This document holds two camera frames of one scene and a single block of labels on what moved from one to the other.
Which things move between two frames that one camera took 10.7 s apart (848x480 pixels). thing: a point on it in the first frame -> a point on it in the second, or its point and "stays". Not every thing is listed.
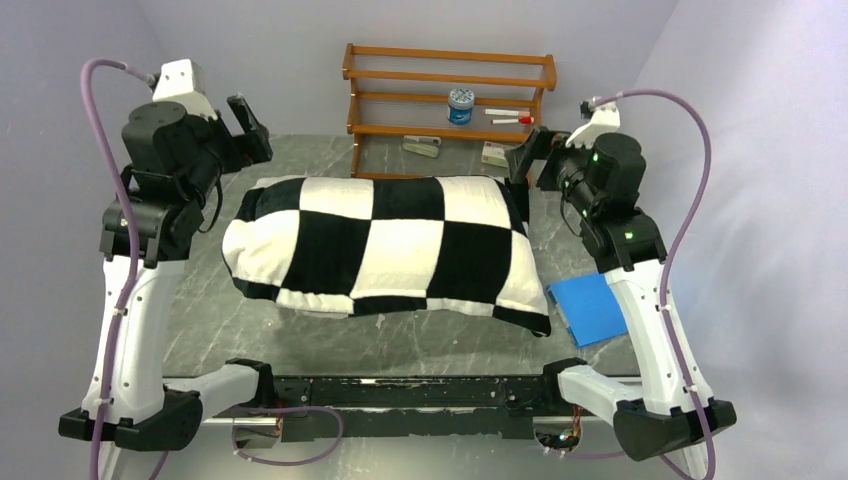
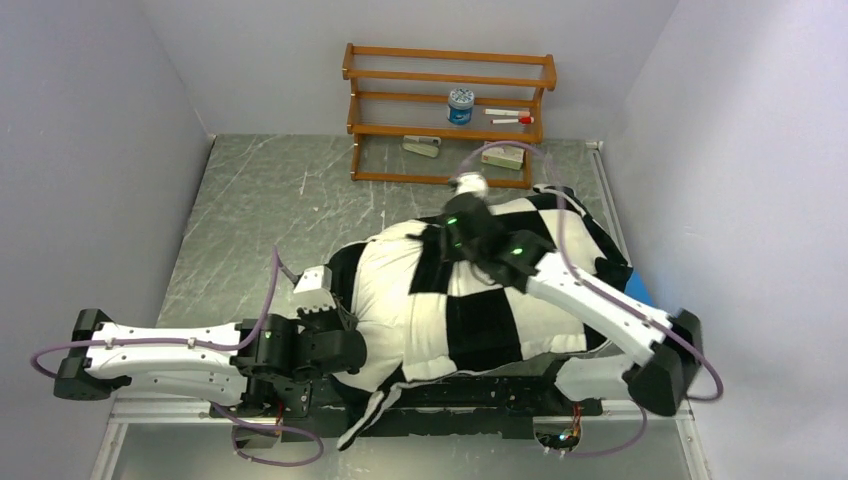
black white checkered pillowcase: x=371 y=244 -> x=566 y=229
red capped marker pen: x=521 y=120 stays
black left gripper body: x=221 y=143 -> x=322 y=321
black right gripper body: x=560 y=165 -> x=457 y=248
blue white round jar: x=460 y=107 stays
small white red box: x=494 y=153 stays
